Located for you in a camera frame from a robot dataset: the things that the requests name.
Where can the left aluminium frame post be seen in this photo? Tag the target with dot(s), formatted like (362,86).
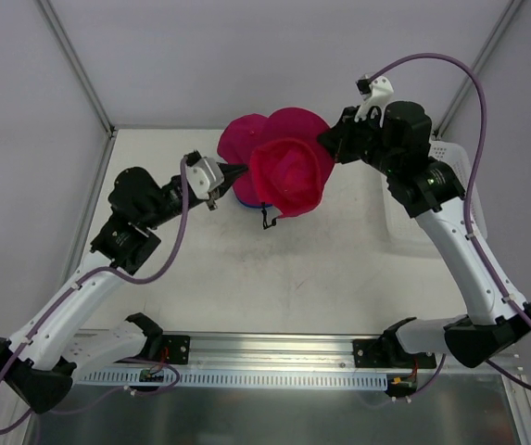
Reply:
(69,52)

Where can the aluminium mounting rail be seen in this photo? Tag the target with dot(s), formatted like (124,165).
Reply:
(305,354)

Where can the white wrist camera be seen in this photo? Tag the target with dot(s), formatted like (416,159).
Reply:
(375,95)
(203,174)

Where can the right aluminium frame post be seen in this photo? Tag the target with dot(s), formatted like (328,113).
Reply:
(495,37)

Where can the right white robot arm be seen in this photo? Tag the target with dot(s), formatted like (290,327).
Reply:
(397,144)

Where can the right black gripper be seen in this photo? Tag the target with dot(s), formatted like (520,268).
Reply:
(344,139)

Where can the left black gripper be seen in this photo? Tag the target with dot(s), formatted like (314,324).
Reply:
(224,175)

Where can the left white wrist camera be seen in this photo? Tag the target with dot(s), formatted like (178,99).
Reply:
(203,174)

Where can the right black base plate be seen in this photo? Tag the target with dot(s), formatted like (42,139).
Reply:
(369,353)

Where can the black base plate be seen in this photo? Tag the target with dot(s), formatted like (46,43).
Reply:
(166,347)
(369,353)

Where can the aluminium frame post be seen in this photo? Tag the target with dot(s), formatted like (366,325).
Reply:
(69,52)
(495,37)

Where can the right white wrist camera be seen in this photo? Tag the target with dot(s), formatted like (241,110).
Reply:
(375,95)

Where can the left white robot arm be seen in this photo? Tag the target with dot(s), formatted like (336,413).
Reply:
(136,245)

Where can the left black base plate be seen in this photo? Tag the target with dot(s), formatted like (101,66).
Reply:
(166,347)

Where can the white slotted cable duct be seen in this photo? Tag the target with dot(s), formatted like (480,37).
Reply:
(187,378)

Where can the pink cap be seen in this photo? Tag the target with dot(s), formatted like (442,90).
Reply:
(236,145)
(289,168)

